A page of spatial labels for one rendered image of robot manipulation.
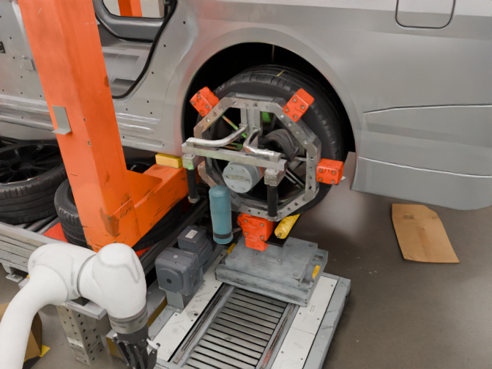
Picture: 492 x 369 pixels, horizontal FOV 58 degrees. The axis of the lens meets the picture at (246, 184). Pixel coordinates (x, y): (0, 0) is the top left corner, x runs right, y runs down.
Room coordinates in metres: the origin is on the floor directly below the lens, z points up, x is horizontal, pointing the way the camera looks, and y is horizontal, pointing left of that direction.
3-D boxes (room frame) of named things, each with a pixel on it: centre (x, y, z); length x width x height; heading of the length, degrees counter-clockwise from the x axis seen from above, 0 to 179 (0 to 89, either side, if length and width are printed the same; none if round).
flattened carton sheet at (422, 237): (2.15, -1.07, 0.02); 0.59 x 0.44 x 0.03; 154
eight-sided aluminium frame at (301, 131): (1.64, -0.04, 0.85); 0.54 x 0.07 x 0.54; 64
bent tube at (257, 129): (1.49, -0.08, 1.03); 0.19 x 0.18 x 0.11; 154
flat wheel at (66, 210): (2.08, 0.70, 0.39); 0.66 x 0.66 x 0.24
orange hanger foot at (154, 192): (1.83, 0.43, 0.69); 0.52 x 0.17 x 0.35; 154
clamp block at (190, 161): (1.53, 0.20, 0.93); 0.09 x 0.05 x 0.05; 154
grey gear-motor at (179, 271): (1.69, 0.28, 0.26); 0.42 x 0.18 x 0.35; 154
